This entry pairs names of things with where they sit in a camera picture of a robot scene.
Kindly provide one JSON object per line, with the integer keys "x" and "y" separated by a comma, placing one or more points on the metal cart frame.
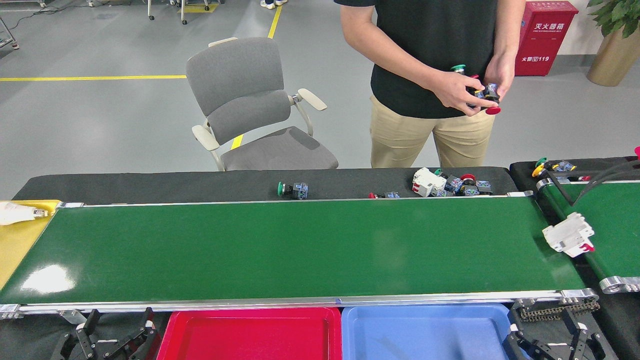
{"x": 16, "y": 46}

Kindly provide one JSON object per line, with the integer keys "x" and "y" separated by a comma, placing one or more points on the long green conveyor belt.
{"x": 300, "y": 250}

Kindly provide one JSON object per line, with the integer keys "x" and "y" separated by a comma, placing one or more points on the green feeder conveyor belt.
{"x": 617, "y": 225}

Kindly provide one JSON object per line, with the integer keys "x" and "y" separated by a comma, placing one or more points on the person's right forearm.
{"x": 390, "y": 52}

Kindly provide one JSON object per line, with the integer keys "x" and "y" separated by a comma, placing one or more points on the black guide bracket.
{"x": 559, "y": 187}

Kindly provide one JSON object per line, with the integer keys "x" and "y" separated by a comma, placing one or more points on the white light bulb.
{"x": 17, "y": 214}

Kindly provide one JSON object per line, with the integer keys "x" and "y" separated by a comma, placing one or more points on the black feeder table cover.
{"x": 520, "y": 172}

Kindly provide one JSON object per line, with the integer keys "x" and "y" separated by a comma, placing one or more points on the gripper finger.
{"x": 583, "y": 346}
{"x": 148, "y": 332}
{"x": 83, "y": 336}
{"x": 515, "y": 346}

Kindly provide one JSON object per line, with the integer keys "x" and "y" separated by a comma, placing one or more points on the red plastic tray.
{"x": 250, "y": 335}

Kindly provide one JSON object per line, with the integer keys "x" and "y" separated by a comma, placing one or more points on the long black fabric cover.
{"x": 150, "y": 185}

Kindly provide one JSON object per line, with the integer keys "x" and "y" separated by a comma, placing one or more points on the person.
{"x": 435, "y": 40}

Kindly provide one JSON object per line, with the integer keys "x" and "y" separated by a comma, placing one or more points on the person's left forearm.
{"x": 507, "y": 30}

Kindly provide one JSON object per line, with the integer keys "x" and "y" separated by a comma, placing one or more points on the white rolling stand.
{"x": 183, "y": 12}

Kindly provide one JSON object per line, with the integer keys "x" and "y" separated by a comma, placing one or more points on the red fire extinguisher box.
{"x": 545, "y": 45}

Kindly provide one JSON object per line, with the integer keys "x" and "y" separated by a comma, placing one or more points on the green potted plant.
{"x": 620, "y": 15}

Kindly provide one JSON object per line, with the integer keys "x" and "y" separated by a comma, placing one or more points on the grey office chair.
{"x": 240, "y": 80}

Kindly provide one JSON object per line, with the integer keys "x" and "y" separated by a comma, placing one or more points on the white circuit breaker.
{"x": 425, "y": 182}
{"x": 567, "y": 235}

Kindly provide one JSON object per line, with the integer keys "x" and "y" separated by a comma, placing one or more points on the yellow tray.
{"x": 20, "y": 245}

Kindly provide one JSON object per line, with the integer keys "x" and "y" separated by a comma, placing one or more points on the person's left hand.
{"x": 502, "y": 72}

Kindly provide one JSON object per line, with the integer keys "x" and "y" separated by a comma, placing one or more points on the blue plastic tray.
{"x": 425, "y": 335}

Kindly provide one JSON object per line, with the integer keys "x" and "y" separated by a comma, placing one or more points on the green push button switch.
{"x": 562, "y": 166}
{"x": 457, "y": 68}
{"x": 299, "y": 191}
{"x": 439, "y": 173}

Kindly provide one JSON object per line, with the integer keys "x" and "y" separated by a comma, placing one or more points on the person's right hand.
{"x": 455, "y": 92}

